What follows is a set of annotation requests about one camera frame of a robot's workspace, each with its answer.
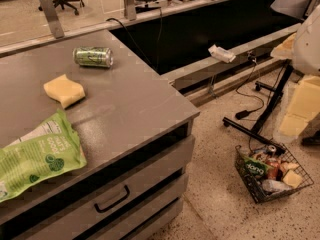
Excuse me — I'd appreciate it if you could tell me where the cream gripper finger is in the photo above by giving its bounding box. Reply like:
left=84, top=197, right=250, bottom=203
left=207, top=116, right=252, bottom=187
left=273, top=75, right=320, bottom=143
left=270, top=33, right=296, bottom=60

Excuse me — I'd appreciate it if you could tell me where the green soda can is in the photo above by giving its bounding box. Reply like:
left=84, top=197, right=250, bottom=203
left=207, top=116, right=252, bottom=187
left=73, top=47, right=113, bottom=68

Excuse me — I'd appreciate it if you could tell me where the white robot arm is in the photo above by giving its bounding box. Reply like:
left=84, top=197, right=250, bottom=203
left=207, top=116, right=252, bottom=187
left=271, top=5, right=320, bottom=143

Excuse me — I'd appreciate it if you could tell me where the grey tilted stand tray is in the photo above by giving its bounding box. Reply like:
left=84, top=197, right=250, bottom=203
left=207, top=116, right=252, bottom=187
left=270, top=0, right=310, bottom=19

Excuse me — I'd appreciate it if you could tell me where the black rolling stand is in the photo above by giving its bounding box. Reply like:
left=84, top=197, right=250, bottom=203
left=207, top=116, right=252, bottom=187
left=222, top=60, right=293, bottom=154

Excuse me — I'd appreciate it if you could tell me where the yellow sponge in basket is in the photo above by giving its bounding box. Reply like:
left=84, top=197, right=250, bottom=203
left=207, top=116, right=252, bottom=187
left=282, top=170, right=303, bottom=188

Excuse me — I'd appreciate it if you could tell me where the green snack bag in basket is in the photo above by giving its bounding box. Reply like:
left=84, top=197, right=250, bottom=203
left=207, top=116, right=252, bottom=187
left=244, top=157, right=272, bottom=179

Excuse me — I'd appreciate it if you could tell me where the silver pouch in basket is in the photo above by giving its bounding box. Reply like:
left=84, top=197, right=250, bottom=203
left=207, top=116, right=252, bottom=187
left=262, top=179, right=292, bottom=193

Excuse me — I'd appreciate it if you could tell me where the grey drawer cabinet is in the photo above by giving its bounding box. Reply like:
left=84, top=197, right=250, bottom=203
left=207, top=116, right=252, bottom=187
left=0, top=31, right=199, bottom=240

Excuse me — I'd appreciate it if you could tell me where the green chip bag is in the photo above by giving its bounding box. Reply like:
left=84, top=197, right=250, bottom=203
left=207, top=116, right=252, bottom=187
left=0, top=110, right=87, bottom=202

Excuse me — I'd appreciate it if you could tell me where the black power adapter cable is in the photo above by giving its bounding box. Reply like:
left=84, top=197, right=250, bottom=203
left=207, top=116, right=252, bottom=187
left=234, top=52, right=266, bottom=121

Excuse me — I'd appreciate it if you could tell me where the black wire basket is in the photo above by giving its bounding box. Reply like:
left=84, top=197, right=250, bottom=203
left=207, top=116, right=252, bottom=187
left=234, top=144, right=314, bottom=203

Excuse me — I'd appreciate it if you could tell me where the grey metal post middle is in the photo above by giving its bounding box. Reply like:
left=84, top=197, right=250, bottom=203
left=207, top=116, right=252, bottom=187
left=124, top=0, right=136, bottom=21

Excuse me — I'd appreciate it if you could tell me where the grey metal post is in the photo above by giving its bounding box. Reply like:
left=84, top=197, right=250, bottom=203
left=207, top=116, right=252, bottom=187
left=39, top=0, right=64, bottom=39
left=124, top=0, right=136, bottom=21

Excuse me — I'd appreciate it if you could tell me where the black cable on table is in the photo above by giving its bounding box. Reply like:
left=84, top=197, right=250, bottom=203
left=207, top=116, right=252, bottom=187
left=105, top=7, right=164, bottom=70

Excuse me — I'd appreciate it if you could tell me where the black drawer handle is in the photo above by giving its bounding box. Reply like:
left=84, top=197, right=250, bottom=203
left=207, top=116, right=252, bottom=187
left=94, top=185, right=131, bottom=214

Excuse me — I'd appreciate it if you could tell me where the grey metal post left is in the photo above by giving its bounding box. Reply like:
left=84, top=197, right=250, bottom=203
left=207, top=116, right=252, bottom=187
left=39, top=0, right=64, bottom=39

